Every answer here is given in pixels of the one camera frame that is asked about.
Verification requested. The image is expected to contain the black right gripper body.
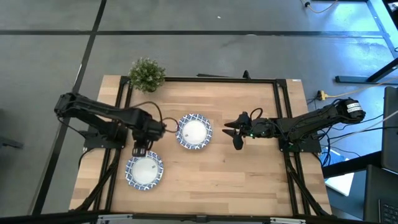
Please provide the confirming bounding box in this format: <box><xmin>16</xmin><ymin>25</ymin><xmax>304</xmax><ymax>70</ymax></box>
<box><xmin>237</xmin><ymin>112</ymin><xmax>272</xmax><ymax>139</ymax></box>

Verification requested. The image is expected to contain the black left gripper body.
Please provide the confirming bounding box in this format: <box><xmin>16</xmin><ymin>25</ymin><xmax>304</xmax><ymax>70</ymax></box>
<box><xmin>131</xmin><ymin>118</ymin><xmax>167</xmax><ymax>149</ymax></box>

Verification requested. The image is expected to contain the blue patterned paper bowl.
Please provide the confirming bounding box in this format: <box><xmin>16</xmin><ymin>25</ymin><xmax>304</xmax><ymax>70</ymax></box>
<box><xmin>124</xmin><ymin>151</ymin><xmax>165</xmax><ymax>192</ymax></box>
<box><xmin>175</xmin><ymin>113</ymin><xmax>214</xmax><ymax>151</ymax></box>

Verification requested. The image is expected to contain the small green potted plant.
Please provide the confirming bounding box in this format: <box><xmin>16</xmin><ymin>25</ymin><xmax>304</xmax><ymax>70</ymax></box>
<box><xmin>127</xmin><ymin>57</ymin><xmax>167</xmax><ymax>93</ymax></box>

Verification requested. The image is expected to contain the white paper sheet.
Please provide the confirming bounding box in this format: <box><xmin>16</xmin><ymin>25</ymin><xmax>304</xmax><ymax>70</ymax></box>
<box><xmin>324</xmin><ymin>148</ymin><xmax>356</xmax><ymax>197</ymax></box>

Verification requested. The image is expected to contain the black desk crossbar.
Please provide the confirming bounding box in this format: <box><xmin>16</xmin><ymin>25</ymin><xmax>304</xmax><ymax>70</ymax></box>
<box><xmin>321</xmin><ymin>150</ymin><xmax>383</xmax><ymax>179</ymax></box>

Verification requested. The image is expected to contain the black desk leg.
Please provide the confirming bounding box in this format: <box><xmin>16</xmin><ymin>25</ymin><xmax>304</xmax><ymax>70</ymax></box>
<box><xmin>335</xmin><ymin>0</ymin><xmax>398</xmax><ymax>84</ymax></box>

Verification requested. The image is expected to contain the black monitor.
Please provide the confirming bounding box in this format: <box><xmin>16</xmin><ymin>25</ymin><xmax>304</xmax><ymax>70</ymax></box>
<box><xmin>381</xmin><ymin>86</ymin><xmax>398</xmax><ymax>174</ymax></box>

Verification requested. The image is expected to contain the black laptop with keyboard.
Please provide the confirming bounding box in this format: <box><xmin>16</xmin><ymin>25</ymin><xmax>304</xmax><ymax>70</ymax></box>
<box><xmin>362</xmin><ymin>164</ymin><xmax>398</xmax><ymax>224</ymax></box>

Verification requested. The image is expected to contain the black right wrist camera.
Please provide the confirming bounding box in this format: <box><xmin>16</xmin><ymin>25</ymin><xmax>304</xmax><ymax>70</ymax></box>
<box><xmin>233</xmin><ymin>134</ymin><xmax>246</xmax><ymax>151</ymax></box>

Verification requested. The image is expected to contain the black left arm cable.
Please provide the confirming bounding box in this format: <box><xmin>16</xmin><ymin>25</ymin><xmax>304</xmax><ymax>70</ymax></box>
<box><xmin>132</xmin><ymin>100</ymin><xmax>180</xmax><ymax>134</ymax></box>

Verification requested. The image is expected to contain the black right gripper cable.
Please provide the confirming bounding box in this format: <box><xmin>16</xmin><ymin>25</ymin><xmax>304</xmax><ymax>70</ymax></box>
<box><xmin>248</xmin><ymin>107</ymin><xmax>264</xmax><ymax>121</ymax></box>

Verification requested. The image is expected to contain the black aluminium table frame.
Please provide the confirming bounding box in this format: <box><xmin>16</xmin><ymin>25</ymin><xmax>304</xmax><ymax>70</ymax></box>
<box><xmin>74</xmin><ymin>75</ymin><xmax>331</xmax><ymax>218</ymax></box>

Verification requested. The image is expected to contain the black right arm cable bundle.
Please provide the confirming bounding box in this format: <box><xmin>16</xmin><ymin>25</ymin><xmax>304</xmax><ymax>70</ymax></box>
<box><xmin>306</xmin><ymin>96</ymin><xmax>386</xmax><ymax>167</ymax></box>

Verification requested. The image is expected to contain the yellow extension cable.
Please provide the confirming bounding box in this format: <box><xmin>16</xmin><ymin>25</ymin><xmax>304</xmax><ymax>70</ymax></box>
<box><xmin>325</xmin><ymin>77</ymin><xmax>398</xmax><ymax>100</ymax></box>

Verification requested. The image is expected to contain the orange floor cable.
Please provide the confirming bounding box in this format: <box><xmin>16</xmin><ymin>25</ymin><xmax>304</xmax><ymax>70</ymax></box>
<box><xmin>299</xmin><ymin>0</ymin><xmax>339</xmax><ymax>14</ymax></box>

